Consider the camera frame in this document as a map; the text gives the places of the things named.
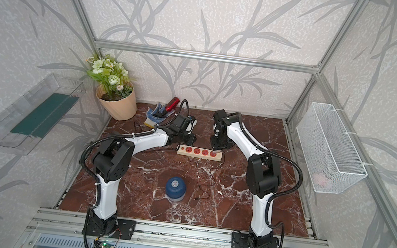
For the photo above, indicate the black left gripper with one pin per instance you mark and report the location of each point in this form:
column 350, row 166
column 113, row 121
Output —
column 192, row 141

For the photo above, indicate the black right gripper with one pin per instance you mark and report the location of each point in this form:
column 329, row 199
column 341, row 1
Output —
column 215, row 146

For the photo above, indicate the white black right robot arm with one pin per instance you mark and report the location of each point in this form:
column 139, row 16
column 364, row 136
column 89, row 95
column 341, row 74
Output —
column 263, row 176

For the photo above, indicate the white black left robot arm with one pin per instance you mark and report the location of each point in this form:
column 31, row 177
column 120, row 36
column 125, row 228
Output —
column 107, row 161

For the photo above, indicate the beige red power strip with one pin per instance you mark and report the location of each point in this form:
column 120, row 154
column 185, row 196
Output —
column 202, row 153

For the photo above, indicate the white blue dotted glove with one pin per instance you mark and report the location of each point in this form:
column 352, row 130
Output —
column 157, row 115

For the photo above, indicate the beige ribbed flower pot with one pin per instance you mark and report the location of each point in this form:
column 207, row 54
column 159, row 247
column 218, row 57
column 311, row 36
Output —
column 123, row 109

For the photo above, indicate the green white artificial flowers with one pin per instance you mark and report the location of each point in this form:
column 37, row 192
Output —
column 111, row 75

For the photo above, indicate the pink item in basket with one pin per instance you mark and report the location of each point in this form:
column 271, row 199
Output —
column 321, row 180

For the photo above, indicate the green mat in shelf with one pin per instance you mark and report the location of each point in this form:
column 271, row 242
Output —
column 44, row 117

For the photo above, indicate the white wire mesh basket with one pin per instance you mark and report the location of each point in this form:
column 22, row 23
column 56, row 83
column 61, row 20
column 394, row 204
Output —
column 329, row 149

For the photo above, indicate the clear plastic wall shelf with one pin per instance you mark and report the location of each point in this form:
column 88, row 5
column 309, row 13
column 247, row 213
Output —
column 18, row 144

